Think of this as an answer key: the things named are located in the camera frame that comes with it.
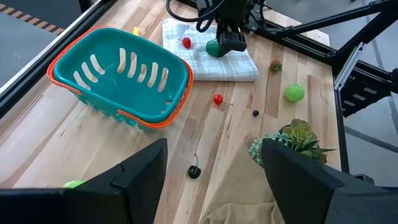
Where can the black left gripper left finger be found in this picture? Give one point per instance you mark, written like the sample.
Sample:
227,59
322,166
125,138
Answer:
130,193

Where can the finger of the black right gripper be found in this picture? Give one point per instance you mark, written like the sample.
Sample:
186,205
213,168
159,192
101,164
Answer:
220,31
233,43

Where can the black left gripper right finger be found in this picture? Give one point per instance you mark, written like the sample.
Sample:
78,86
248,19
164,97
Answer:
304,193

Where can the dark green toy vegetable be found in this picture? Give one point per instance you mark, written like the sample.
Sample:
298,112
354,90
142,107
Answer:
212,48

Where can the red toy raspberry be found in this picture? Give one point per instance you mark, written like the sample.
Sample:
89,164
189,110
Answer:
186,43

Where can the red toy strawberry green leaves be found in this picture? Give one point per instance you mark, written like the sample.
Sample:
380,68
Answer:
275,66

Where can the bright red toy cherry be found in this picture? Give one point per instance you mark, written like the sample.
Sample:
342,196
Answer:
218,99

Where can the light green toy pepper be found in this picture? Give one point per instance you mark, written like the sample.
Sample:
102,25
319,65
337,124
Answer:
73,184

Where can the black toy cherry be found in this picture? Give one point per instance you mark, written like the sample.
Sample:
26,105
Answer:
194,172

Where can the small dark toy blueberry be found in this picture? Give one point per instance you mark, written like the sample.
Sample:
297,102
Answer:
255,113

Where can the light green toy lime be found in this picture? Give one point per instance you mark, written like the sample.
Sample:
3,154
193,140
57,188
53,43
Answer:
294,93

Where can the yellow toy banana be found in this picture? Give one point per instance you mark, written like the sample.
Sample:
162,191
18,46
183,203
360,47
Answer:
135,31

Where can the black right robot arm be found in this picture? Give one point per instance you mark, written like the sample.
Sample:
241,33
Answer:
206,3

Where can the white plaid folded towel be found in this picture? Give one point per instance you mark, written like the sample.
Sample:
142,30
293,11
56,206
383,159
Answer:
217,68

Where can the succulent plant in black pot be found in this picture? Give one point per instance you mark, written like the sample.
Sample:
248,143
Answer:
298,137

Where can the tan linen cloth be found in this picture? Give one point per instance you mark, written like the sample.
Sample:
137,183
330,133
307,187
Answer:
242,193

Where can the black floor mat orange stripes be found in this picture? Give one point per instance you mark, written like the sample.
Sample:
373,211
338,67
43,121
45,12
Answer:
31,21

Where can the black aluminium table frame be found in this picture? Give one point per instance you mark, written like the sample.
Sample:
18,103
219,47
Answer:
298,47

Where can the silver metal bracket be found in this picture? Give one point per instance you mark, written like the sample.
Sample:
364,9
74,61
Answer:
348,67

